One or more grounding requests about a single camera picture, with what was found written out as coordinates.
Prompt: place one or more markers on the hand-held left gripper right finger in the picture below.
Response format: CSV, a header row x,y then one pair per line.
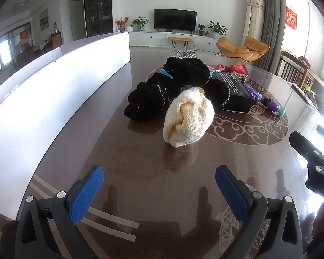
x,y
232,197

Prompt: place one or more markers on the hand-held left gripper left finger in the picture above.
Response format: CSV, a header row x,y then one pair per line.
x,y
86,194

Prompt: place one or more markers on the purple candy wrapper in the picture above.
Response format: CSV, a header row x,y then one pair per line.
x,y
267,101

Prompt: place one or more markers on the black box with white print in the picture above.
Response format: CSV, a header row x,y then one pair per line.
x,y
235,91

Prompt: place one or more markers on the cream knitted cloth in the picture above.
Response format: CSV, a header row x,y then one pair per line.
x,y
189,118

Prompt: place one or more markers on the brown patterned desktop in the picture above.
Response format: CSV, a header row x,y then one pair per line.
x,y
140,167

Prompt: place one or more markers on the wooden chair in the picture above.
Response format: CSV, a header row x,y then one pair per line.
x,y
290,68

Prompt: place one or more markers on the orange lounge chair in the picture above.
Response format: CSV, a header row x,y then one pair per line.
x,y
240,49

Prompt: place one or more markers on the grey curtain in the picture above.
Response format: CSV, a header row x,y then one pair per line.
x,y
272,19

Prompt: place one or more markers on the large leafy potted plant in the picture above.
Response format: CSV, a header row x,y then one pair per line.
x,y
217,28

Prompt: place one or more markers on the silver star hair clip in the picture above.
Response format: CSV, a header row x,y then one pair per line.
x,y
185,54

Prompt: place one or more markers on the small potted plant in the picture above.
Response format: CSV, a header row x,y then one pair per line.
x,y
201,29

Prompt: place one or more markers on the wooden bench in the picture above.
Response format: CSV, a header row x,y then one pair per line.
x,y
181,39

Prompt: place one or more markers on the red door poster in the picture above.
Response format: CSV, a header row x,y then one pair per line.
x,y
24,38

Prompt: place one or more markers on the white television cabinet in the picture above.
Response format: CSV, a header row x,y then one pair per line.
x,y
151,38

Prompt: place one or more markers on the round white vase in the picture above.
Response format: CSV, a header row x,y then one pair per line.
x,y
129,28

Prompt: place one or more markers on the white door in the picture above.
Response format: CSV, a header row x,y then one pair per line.
x,y
77,20

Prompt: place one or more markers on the red flowers in vase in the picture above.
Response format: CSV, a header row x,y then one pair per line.
x,y
122,21

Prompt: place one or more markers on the black television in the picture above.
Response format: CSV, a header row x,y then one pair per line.
x,y
175,19

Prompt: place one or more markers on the green potted plant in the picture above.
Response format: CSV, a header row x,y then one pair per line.
x,y
139,22

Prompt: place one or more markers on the dark display cabinet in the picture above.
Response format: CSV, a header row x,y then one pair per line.
x,y
98,8

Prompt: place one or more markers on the red wall hanging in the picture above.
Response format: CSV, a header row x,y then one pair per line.
x,y
291,17

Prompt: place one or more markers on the framed wall painting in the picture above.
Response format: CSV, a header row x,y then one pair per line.
x,y
44,19

